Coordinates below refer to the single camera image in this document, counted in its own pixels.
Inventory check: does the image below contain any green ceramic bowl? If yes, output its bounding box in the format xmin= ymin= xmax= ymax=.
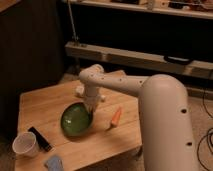
xmin=60 ymin=102 xmax=93 ymax=137

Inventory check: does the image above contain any blue sponge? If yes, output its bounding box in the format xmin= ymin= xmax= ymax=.
xmin=44 ymin=155 xmax=64 ymax=171

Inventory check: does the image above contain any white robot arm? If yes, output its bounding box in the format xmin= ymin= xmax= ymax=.
xmin=79 ymin=64 xmax=199 ymax=171

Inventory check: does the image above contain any clear plastic measuring cup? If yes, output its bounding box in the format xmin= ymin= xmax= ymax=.
xmin=12 ymin=132 xmax=39 ymax=157

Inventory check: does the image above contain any grey metal beam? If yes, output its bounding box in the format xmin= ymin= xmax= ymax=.
xmin=65 ymin=42 xmax=213 ymax=79

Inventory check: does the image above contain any black handle on beam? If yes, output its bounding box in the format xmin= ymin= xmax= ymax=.
xmin=164 ymin=56 xmax=193 ymax=65

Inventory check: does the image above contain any orange carrot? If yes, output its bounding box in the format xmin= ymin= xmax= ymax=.
xmin=110 ymin=107 xmax=122 ymax=128

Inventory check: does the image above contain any wooden table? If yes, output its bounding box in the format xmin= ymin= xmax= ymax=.
xmin=15 ymin=81 xmax=141 ymax=171

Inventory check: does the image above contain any upper shelf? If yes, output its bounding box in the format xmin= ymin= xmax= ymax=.
xmin=61 ymin=0 xmax=213 ymax=20

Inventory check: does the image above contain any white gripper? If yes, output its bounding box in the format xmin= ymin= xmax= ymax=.
xmin=83 ymin=92 xmax=100 ymax=112

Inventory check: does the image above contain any black cable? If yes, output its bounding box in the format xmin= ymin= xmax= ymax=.
xmin=195 ymin=69 xmax=213 ymax=171

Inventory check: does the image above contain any white plastic bottle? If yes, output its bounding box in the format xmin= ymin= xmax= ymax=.
xmin=75 ymin=85 xmax=106 ymax=102

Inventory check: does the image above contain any black rectangular bar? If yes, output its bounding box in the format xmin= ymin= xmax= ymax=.
xmin=28 ymin=127 xmax=52 ymax=152

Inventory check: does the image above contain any metal pole stand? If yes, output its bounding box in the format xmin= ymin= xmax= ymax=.
xmin=67 ymin=0 xmax=79 ymax=46

